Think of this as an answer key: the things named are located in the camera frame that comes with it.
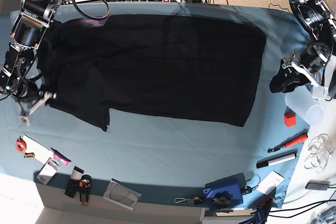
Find white booklet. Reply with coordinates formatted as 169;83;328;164
257;170;284;195

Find red cube block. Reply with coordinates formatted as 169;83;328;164
283;112;296;127

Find orange black pliers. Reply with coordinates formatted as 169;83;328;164
79;175;91;206

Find battery blister pack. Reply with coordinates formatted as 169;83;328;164
36;158;60;185

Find white paper sheet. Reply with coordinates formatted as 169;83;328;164
22;135;54;164

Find grey phone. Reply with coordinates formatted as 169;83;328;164
305;180;330;190

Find blue case with knob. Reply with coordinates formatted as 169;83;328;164
203;179;243;210

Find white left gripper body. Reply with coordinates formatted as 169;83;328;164
282;50;328;100

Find black t-shirt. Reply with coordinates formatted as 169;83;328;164
37;15;266;131

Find orange tape roll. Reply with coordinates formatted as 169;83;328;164
15;137;27;153

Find gold battery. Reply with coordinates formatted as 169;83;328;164
24;153;35;158

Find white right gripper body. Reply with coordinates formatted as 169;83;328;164
15;91;57;125

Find red handled screwdriver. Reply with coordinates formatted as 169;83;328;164
267;133;308;153

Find coiled white cable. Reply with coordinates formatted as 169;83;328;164
303;133;334;174

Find clear cd sleeve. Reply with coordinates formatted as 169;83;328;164
102;179;142;211

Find translucent plastic cup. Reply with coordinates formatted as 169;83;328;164
285;86;324;125

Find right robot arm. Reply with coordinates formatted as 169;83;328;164
1;0;62;124

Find pink packaged item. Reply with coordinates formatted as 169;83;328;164
51;148;71;166

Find black and white marker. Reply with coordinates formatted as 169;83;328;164
256;153;296;169

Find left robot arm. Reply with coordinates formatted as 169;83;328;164
269;0;335;99

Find silver carabiner keyring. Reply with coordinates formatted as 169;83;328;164
174;197;203;206

